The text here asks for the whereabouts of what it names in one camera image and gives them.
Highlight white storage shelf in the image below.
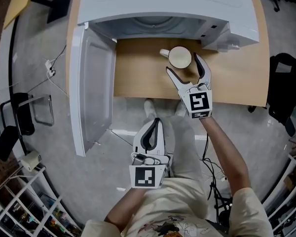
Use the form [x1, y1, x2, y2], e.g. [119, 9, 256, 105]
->
[261, 153, 296, 237]

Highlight white wire shelf rack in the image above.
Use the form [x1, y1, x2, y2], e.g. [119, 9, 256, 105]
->
[0, 166, 85, 237]

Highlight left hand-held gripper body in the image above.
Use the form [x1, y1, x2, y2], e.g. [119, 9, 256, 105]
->
[129, 152, 173, 190]

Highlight black metal-frame chair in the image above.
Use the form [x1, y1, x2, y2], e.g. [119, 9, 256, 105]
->
[0, 92, 55, 162]

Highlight white power strip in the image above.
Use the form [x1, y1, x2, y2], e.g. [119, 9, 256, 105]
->
[44, 59, 57, 78]

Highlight black office chair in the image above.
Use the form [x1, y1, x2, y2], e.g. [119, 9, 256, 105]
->
[265, 52, 296, 137]

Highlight tan cardboard sheet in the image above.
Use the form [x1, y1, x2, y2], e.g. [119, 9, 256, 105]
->
[2, 0, 37, 30]

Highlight person's right forearm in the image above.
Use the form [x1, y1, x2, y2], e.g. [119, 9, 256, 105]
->
[199, 114, 253, 200]

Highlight white cup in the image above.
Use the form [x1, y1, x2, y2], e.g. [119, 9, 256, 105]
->
[159, 45, 193, 70]

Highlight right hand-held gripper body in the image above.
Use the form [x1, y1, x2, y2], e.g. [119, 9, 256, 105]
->
[178, 81, 214, 119]

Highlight person's left forearm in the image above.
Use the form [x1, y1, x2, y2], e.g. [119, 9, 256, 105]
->
[105, 187, 149, 233]

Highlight cream printed t-shirt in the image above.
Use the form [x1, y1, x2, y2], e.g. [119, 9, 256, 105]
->
[81, 176, 275, 237]

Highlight black stand base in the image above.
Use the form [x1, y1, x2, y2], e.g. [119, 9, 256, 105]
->
[30, 0, 74, 24]

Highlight black floor cables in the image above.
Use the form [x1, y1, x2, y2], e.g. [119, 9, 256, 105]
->
[199, 131, 234, 228]

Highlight beige small box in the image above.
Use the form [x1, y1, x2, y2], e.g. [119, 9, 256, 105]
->
[20, 150, 42, 172]

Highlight grey trousers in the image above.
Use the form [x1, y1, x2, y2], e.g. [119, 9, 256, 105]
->
[142, 116, 206, 184]

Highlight white shoe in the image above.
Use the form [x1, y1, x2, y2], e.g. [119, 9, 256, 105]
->
[174, 102, 188, 118]
[144, 98, 157, 119]

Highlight white microwave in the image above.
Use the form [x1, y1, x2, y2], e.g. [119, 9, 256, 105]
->
[68, 0, 260, 158]

